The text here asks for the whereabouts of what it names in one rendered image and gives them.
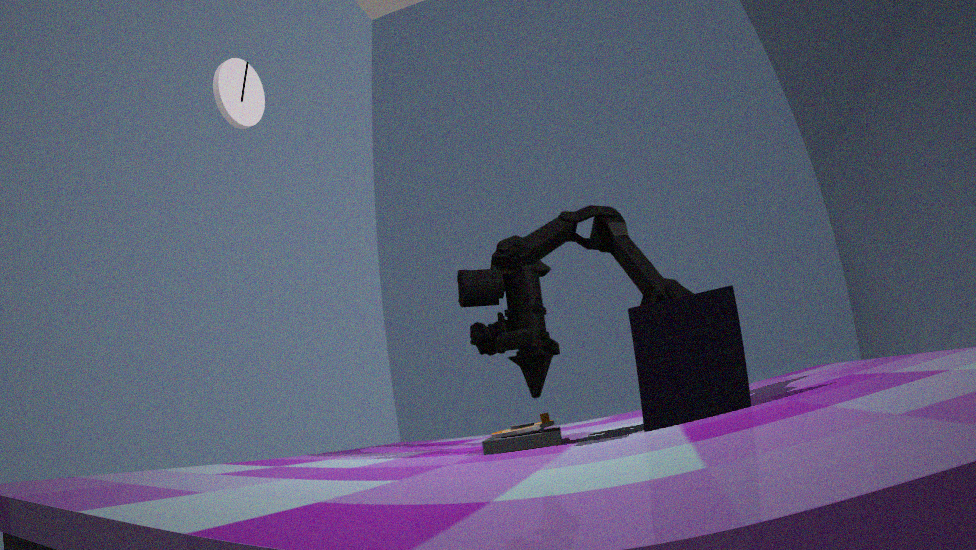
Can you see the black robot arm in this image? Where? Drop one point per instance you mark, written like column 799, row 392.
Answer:
column 516, row 267

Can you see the orange round plate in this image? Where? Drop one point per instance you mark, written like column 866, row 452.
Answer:
column 537, row 426

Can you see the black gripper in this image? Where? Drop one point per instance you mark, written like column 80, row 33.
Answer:
column 528, row 334

